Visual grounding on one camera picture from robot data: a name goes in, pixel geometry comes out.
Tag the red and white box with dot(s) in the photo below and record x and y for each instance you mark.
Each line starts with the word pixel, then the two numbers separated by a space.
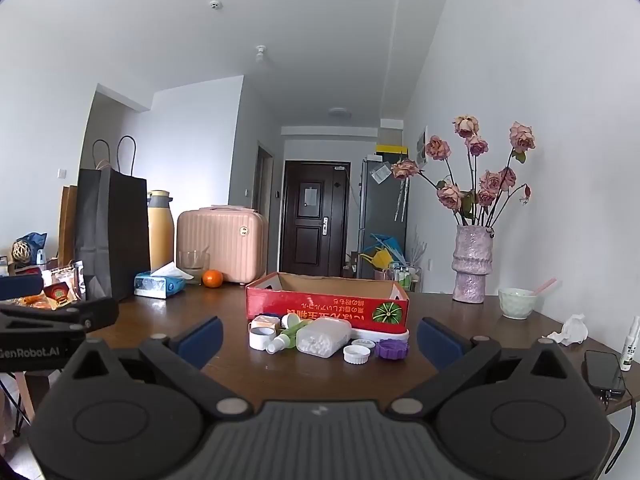
pixel 385 335

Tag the ceiling lamp socket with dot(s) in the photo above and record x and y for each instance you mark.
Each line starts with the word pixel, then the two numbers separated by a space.
pixel 260 53

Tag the black smartphone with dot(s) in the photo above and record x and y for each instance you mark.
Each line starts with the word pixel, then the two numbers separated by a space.
pixel 604 370

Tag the blue tissue pack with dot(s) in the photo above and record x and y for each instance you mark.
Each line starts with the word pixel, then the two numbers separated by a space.
pixel 157 285

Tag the orange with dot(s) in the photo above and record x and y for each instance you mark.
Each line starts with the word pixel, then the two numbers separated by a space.
pixel 212 278

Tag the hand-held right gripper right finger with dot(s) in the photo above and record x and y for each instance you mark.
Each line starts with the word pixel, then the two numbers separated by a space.
pixel 437 345

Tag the yellow thermos bottle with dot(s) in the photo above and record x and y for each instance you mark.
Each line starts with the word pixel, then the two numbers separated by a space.
pixel 160 230

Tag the blue and yellow plastic bags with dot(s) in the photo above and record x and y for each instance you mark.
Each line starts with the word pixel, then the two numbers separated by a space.
pixel 382 255

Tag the pink textured vase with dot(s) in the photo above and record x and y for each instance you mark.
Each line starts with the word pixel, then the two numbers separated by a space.
pixel 472 265

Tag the pink suitcase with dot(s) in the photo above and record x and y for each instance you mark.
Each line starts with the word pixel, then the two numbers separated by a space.
pixel 222 245

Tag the woven ball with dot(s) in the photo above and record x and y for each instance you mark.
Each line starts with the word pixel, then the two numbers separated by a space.
pixel 21 251

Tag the white spray bottle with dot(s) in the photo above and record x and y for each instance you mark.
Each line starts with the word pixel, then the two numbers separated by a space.
pixel 630 350

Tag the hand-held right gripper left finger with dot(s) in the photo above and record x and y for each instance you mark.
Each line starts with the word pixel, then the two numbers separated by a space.
pixel 202 342

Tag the interior door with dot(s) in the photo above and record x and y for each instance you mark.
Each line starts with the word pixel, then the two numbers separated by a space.
pixel 264 200

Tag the small white cap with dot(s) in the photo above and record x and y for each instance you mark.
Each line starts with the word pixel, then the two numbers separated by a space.
pixel 290 320

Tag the yellow box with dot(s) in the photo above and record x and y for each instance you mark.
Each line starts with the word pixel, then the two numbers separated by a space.
pixel 391 151

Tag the black paper bag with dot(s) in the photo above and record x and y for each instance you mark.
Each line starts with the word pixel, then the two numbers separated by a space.
pixel 112 230

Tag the dark entrance door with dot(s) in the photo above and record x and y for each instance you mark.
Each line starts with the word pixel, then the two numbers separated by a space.
pixel 312 220

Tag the white paper note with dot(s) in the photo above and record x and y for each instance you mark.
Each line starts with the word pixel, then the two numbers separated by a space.
pixel 380 173

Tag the brown paper bag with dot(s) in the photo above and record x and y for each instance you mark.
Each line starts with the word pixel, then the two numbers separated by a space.
pixel 67 225

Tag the white round lid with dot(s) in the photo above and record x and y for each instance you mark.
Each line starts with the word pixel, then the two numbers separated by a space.
pixel 363 344

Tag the bunch of dried pink roses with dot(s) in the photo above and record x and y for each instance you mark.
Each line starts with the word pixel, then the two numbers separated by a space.
pixel 480 180

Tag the glass cup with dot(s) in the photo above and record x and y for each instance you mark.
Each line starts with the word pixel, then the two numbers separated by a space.
pixel 193 262

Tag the white scalloped lid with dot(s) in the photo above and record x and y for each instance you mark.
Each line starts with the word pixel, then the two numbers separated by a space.
pixel 356 355

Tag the small clear bottle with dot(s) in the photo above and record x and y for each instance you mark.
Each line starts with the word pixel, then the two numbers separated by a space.
pixel 41 259

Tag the snack packet with red label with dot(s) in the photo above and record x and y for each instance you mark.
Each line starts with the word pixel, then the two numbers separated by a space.
pixel 57 292

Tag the round ceiling light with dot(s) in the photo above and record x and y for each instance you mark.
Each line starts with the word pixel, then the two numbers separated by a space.
pixel 339 112

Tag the translucent white pouch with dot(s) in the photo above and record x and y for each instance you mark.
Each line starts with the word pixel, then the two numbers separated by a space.
pixel 322 337

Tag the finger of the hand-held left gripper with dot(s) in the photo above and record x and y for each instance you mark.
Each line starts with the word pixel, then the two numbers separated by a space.
pixel 75 312
pixel 20 286

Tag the blue bag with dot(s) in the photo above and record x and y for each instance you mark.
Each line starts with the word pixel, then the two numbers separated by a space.
pixel 35 242

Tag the pink pot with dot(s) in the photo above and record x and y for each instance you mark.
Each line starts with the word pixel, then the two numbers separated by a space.
pixel 380 275

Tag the dark chair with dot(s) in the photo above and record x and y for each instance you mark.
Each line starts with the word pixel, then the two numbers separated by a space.
pixel 15 410

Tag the red cardboard box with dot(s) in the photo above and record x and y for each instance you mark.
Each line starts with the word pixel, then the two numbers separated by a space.
pixel 320 305

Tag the grey refrigerator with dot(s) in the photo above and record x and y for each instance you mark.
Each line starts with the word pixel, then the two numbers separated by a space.
pixel 382 220

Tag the pink spoon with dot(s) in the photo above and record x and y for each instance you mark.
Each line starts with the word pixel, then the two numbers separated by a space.
pixel 545 285

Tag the crumpled white tissue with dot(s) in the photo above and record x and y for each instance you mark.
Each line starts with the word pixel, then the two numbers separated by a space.
pixel 572 330

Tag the purple scalloped round container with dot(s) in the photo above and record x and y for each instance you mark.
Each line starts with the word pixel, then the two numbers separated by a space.
pixel 391 349

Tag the pale green bowl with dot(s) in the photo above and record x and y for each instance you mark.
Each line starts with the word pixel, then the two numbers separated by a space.
pixel 517 304

